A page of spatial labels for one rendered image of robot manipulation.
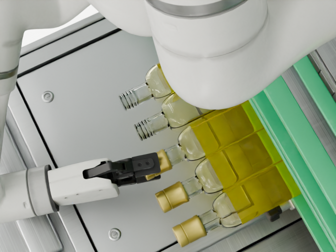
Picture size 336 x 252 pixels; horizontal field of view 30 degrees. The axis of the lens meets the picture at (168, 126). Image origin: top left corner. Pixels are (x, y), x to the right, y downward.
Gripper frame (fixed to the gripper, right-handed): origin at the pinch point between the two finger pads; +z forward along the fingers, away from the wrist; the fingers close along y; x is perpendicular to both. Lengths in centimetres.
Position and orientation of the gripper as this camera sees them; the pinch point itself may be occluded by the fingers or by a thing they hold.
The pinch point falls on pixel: (147, 168)
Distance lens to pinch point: 99.3
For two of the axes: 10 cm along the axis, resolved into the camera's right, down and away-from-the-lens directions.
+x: -2.1, -9.4, 2.6
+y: 0.1, -2.6, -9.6
